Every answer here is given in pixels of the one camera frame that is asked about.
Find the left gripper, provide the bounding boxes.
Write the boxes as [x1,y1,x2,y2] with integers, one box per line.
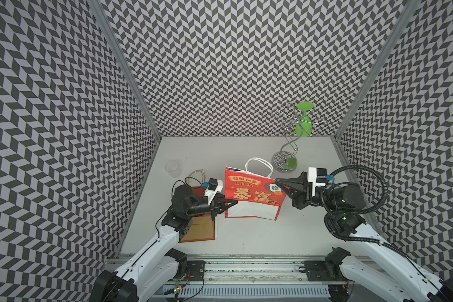
[185,192,237,220]

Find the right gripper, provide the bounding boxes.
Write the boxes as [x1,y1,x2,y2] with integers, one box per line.
[275,171,340,210]

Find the plain red paper bag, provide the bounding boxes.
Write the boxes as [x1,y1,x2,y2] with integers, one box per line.
[180,170,216,243]

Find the red printed paper bag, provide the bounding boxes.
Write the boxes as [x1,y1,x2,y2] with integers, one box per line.
[225,157,286,221]

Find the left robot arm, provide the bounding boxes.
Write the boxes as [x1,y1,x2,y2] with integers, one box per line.
[89,178,238,301]

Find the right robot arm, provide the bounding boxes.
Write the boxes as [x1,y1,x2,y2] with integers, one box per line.
[275,165,453,301]

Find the clear plastic cup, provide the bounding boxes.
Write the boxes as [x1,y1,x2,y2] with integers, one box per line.
[165,160,182,179]

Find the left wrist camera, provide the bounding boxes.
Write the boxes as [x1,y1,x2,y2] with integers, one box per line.
[203,178,224,205]

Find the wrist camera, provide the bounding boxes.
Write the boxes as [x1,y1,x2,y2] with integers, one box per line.
[203,178,224,205]
[307,167,333,198]

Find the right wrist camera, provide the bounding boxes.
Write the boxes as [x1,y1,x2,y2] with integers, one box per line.
[307,167,333,198]

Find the green wire rack stand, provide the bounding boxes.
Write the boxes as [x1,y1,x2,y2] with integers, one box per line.
[272,101,322,173]

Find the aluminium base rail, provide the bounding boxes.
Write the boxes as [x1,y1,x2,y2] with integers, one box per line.
[97,254,420,302]

